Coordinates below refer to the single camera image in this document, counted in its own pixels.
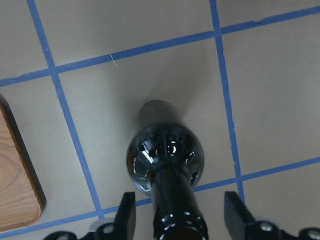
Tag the black wine bottle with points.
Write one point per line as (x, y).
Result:
(165, 160)

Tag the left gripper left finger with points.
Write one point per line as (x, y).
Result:
(125, 219)

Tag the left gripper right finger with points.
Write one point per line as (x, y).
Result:
(237, 218)

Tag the wooden tray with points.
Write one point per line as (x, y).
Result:
(22, 199)

